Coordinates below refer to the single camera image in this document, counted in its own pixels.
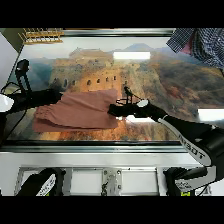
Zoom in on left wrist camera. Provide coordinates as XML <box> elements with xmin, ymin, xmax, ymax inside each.
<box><xmin>14</xmin><ymin>58</ymin><xmax>34</xmax><ymax>94</ymax></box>

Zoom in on red-brown printed pants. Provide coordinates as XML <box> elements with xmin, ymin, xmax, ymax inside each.
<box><xmin>31</xmin><ymin>87</ymin><xmax>120</xmax><ymax>134</ymax></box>

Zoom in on silver frame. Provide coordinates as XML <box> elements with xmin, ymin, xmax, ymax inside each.
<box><xmin>0</xmin><ymin>28</ymin><xmax>224</xmax><ymax>197</ymax></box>

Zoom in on checked shirt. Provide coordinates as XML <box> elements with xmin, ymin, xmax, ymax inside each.
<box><xmin>165</xmin><ymin>28</ymin><xmax>224</xmax><ymax>71</ymax></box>

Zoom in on black cable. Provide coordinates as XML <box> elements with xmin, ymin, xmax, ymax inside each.
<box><xmin>0</xmin><ymin>81</ymin><xmax>25</xmax><ymax>145</ymax></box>

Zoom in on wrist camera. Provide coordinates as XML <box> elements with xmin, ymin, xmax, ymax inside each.
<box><xmin>14</xmin><ymin>58</ymin><xmax>34</xmax><ymax>94</ymax></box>
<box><xmin>115</xmin><ymin>85</ymin><xmax>142</xmax><ymax>107</ymax></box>

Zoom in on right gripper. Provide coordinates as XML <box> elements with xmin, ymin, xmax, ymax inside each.
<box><xmin>107</xmin><ymin>101</ymin><xmax>138</xmax><ymax>118</ymax></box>

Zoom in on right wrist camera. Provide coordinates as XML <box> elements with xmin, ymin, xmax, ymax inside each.
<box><xmin>115</xmin><ymin>85</ymin><xmax>142</xmax><ymax>107</ymax></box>

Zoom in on brown clothes hanger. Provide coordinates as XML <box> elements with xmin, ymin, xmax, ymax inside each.
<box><xmin>17</xmin><ymin>28</ymin><xmax>65</xmax><ymax>46</ymax></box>

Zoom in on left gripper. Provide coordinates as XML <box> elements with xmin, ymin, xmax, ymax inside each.
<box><xmin>32</xmin><ymin>88</ymin><xmax>65</xmax><ymax>107</ymax></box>

